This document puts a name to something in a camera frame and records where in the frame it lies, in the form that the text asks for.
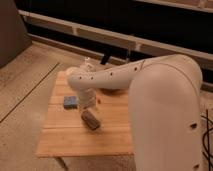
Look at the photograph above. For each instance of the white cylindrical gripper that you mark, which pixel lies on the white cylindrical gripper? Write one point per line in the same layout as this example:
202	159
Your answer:
86	99

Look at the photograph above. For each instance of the dark grey eraser block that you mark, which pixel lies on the dark grey eraser block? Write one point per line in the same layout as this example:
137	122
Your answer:
90	120

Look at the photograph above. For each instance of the wooden table board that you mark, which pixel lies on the wooden table board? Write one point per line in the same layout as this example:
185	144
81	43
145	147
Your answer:
65	135

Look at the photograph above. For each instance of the white lidded cup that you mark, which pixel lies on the white lidded cup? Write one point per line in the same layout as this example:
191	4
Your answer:
70	70

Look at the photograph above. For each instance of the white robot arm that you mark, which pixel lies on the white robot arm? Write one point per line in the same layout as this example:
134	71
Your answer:
164	108

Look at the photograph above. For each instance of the blue sponge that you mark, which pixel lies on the blue sponge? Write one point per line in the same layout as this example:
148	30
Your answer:
70	102

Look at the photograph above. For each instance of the clear plastic bottle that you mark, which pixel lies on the clear plastic bottle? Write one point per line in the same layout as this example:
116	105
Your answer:
88	64

